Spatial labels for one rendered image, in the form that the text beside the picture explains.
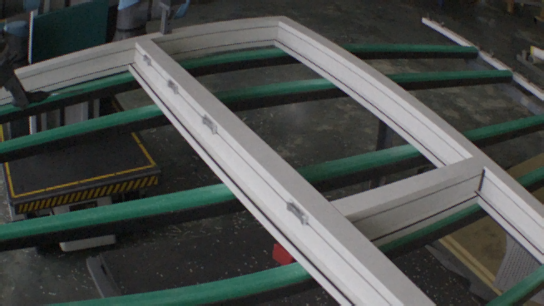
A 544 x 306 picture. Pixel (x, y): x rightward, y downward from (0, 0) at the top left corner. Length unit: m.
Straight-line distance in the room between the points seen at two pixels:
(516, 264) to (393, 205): 0.56
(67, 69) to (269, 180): 0.73
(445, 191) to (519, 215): 0.20
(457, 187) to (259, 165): 0.37
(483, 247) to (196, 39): 0.94
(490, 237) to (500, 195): 0.38
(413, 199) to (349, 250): 0.21
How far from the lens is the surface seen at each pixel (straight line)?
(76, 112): 2.48
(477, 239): 1.56
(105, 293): 1.39
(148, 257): 1.46
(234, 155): 1.18
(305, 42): 1.73
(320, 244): 0.99
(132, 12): 2.16
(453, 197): 1.20
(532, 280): 1.08
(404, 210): 1.10
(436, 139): 1.36
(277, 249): 1.45
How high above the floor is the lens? 1.48
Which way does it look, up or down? 29 degrees down
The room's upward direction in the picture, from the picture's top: 4 degrees clockwise
